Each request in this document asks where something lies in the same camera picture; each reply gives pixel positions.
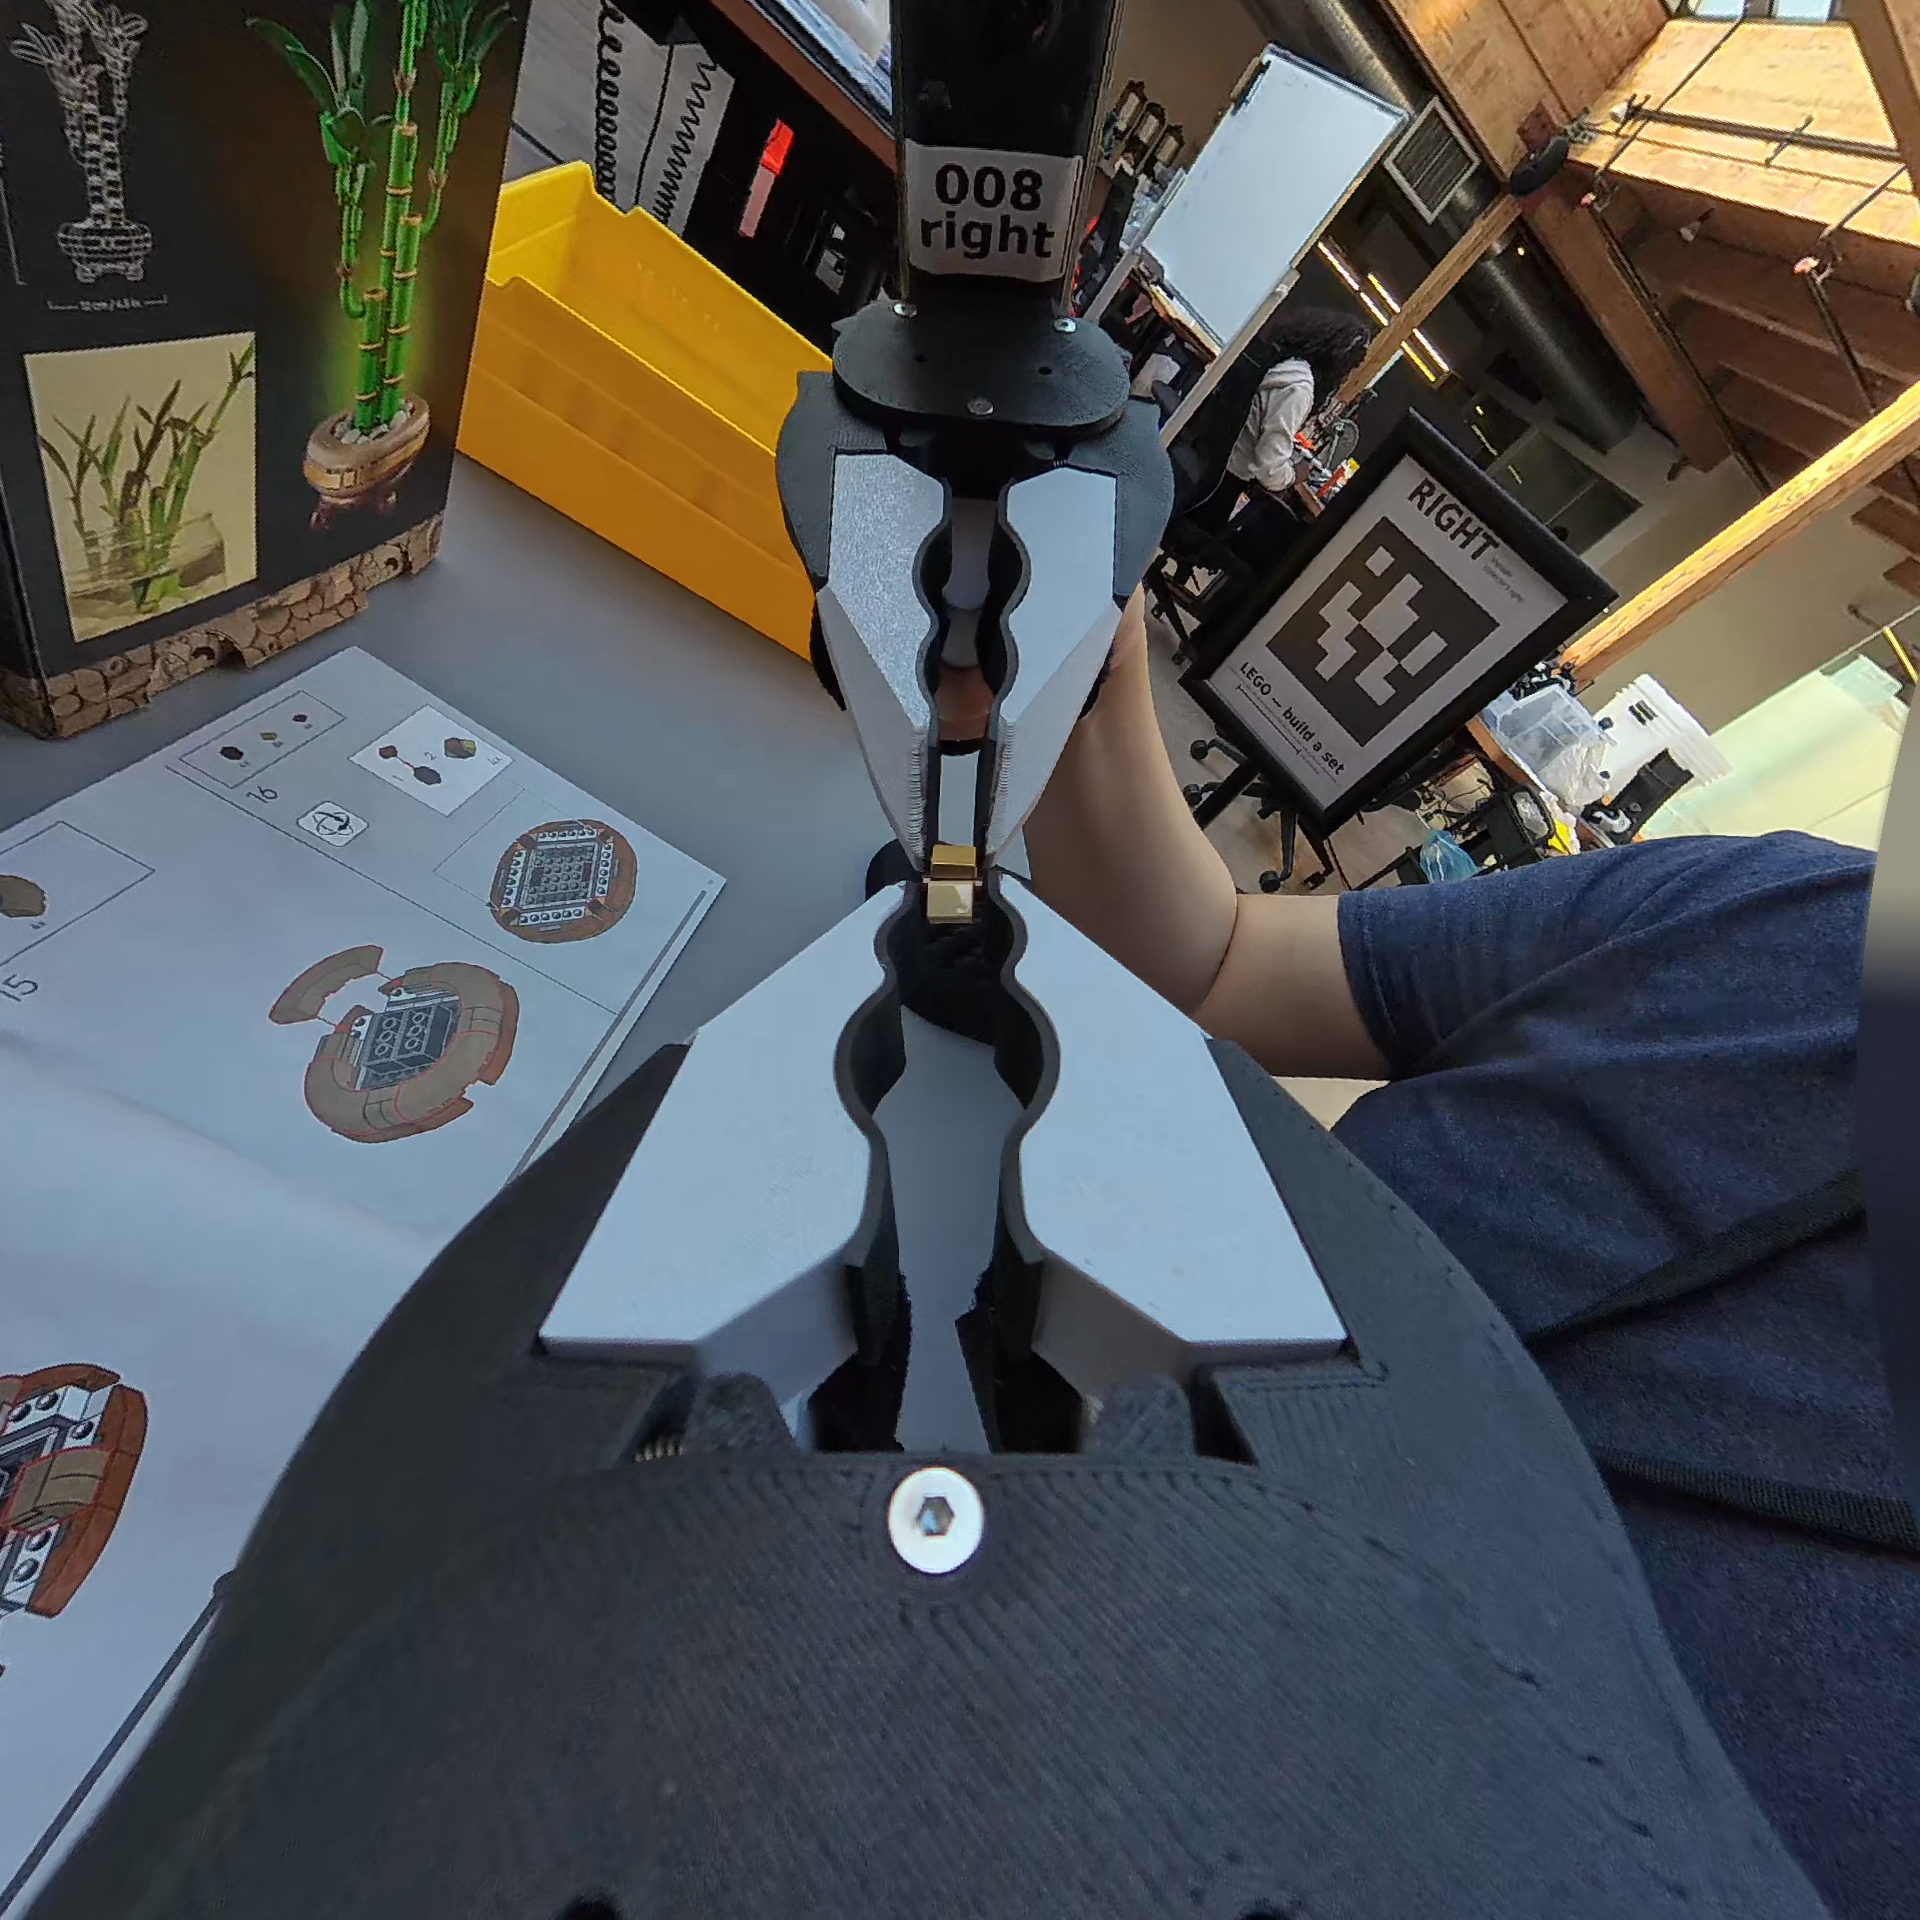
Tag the rolling whiteboard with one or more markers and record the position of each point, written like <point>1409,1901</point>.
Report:
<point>1275,189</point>

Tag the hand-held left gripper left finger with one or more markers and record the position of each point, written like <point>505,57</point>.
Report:
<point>705,1185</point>

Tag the framed marker sign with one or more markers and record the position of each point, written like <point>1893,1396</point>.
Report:
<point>1393,615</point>

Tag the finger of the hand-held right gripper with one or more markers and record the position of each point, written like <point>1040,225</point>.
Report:
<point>1072,599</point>
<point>878,599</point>

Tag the person's right hand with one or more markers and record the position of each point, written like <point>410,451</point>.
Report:
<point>972,706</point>

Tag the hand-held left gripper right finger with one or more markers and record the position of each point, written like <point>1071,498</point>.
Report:
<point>1185,1185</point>

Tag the gold lego piece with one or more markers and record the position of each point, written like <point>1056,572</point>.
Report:
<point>951,858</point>

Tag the black textured pad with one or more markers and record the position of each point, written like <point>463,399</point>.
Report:
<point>960,982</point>

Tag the person's right forearm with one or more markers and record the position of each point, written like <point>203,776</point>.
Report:
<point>1171,901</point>

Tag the lego instruction booklet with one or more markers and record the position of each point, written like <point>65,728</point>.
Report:
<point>299,1051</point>

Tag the person in blue shirt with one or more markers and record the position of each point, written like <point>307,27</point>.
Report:
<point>1619,1124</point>

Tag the black bamboo lego set box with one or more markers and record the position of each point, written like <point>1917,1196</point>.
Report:
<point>225,375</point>

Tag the tan lego piece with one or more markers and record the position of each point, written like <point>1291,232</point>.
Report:
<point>948,899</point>

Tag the yellow plastic bin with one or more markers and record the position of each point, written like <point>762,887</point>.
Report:
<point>644,375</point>

